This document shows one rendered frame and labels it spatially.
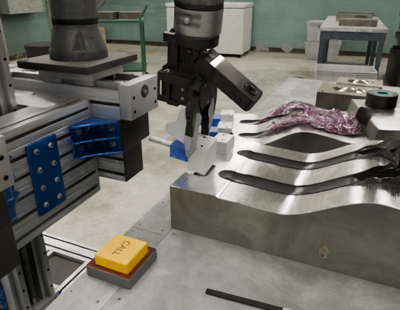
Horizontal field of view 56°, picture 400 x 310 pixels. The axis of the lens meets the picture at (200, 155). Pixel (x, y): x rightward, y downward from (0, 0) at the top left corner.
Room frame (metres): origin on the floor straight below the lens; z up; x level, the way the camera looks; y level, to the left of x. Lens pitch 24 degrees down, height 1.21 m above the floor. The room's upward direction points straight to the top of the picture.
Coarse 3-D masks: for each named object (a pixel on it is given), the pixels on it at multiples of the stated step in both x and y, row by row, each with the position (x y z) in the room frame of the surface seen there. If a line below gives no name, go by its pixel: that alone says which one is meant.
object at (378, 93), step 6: (372, 90) 1.04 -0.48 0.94; (378, 90) 1.04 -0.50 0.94; (384, 90) 1.04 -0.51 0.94; (366, 96) 1.02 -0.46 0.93; (372, 96) 1.00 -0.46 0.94; (378, 96) 0.99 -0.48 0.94; (384, 96) 0.98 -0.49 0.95; (390, 96) 0.98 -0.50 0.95; (396, 96) 0.99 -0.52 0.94; (366, 102) 1.02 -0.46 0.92; (372, 102) 0.99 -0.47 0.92; (378, 102) 0.98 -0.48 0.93; (384, 102) 0.98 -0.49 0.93; (390, 102) 0.98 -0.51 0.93; (396, 102) 0.99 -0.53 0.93; (378, 108) 0.98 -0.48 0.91; (384, 108) 0.98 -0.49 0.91; (390, 108) 0.98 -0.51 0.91
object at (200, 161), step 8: (152, 136) 0.69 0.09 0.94; (200, 136) 0.66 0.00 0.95; (208, 136) 0.67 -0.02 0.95; (160, 144) 0.68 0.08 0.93; (168, 144) 0.67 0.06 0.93; (176, 144) 0.65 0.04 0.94; (200, 144) 0.64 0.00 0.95; (208, 144) 0.64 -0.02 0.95; (216, 144) 0.66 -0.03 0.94; (176, 152) 0.65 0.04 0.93; (184, 152) 0.64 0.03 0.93; (200, 152) 0.62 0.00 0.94; (208, 152) 0.63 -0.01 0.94; (184, 160) 0.64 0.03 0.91; (192, 160) 0.63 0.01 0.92; (200, 160) 0.62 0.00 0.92; (208, 160) 0.63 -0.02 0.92; (192, 168) 0.63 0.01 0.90; (200, 168) 0.63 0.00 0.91; (208, 168) 0.64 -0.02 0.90
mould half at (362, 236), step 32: (224, 160) 0.70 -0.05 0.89; (320, 160) 0.69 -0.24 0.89; (352, 160) 0.63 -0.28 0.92; (384, 160) 0.60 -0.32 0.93; (192, 192) 0.57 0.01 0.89; (224, 192) 0.57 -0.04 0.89; (256, 192) 0.57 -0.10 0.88; (320, 192) 0.55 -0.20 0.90; (352, 192) 0.50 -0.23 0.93; (384, 192) 0.49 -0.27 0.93; (192, 224) 0.57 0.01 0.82; (224, 224) 0.55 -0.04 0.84; (256, 224) 0.52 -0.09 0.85; (288, 224) 0.50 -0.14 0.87; (320, 224) 0.48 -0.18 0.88; (352, 224) 0.47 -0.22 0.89; (384, 224) 0.45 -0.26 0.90; (288, 256) 0.50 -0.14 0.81; (352, 256) 0.46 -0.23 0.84; (384, 256) 0.44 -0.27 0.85
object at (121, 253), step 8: (112, 240) 0.50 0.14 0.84; (120, 240) 0.50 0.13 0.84; (128, 240) 0.50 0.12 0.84; (136, 240) 0.50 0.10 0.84; (104, 248) 0.48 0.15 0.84; (112, 248) 0.48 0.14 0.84; (120, 248) 0.48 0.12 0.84; (128, 248) 0.48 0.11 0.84; (136, 248) 0.48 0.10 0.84; (144, 248) 0.49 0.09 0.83; (96, 256) 0.47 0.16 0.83; (104, 256) 0.46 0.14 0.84; (112, 256) 0.46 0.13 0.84; (120, 256) 0.46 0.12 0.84; (128, 256) 0.46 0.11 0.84; (136, 256) 0.47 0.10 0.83; (104, 264) 0.46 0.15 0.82; (112, 264) 0.45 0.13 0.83; (120, 264) 0.45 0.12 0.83; (128, 264) 0.45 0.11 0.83; (128, 272) 0.45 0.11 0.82
